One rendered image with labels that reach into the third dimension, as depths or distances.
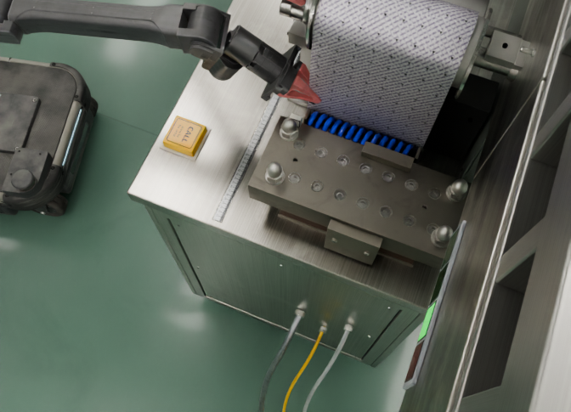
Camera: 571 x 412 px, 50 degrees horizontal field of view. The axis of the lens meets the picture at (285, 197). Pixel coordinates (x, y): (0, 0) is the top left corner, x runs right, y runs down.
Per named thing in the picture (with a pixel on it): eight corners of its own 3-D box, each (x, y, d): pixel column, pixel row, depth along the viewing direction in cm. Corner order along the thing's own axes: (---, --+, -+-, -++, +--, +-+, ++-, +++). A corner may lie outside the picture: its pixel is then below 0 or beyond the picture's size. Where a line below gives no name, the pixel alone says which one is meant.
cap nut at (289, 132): (284, 121, 118) (284, 110, 114) (301, 128, 118) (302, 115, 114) (276, 137, 117) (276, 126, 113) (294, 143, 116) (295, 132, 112)
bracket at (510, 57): (491, 36, 97) (494, 27, 95) (527, 47, 96) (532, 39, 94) (483, 60, 95) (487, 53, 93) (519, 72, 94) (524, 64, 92)
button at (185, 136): (178, 120, 133) (176, 114, 131) (207, 131, 132) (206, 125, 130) (163, 146, 131) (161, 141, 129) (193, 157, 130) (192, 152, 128)
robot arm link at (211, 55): (192, 44, 104) (202, 2, 106) (171, 70, 113) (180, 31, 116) (255, 70, 109) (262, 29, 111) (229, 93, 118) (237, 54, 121)
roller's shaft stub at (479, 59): (474, 53, 101) (483, 36, 97) (516, 65, 100) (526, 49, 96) (467, 73, 99) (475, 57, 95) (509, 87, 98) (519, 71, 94)
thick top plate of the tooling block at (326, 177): (280, 130, 124) (280, 115, 119) (472, 199, 119) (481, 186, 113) (249, 197, 119) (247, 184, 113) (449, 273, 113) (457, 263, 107)
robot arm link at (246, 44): (225, 40, 106) (238, 15, 108) (211, 56, 112) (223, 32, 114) (258, 62, 108) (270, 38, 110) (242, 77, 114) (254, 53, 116)
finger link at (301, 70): (302, 125, 118) (262, 98, 115) (316, 95, 120) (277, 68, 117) (321, 115, 112) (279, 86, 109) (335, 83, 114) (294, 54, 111)
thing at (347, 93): (308, 108, 121) (312, 51, 104) (422, 149, 118) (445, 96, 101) (307, 110, 121) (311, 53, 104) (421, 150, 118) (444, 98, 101)
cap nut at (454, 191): (449, 181, 114) (455, 170, 109) (468, 188, 113) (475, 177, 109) (443, 198, 112) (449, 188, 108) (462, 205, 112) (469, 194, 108)
